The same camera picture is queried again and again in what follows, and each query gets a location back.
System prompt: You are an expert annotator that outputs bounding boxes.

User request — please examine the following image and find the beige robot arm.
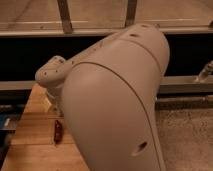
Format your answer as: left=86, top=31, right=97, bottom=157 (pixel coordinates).
left=35, top=24, right=170, bottom=171

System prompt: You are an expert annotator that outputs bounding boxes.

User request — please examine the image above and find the left metal frame post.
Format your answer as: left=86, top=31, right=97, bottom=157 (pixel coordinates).
left=57, top=0, right=73, bottom=34

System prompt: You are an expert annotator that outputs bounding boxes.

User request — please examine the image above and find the metal frame post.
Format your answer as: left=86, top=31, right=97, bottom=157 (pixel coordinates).
left=125, top=0, right=137, bottom=27
left=57, top=0, right=73, bottom=34

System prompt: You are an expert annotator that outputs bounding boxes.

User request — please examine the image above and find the right metal frame post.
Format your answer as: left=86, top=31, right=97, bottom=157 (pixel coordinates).
left=125, top=0, right=137, bottom=27

